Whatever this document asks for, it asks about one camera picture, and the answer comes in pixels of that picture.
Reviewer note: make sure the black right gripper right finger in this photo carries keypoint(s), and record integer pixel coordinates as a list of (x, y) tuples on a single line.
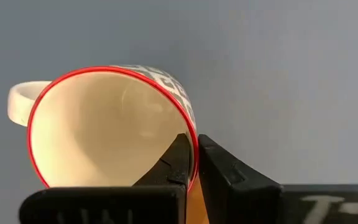
[(235, 193)]

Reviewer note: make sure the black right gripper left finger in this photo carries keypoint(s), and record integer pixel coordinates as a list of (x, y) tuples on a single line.
[(166, 177)]

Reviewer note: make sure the grey diamond pattern mug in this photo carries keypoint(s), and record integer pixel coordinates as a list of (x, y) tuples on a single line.
[(104, 130)]

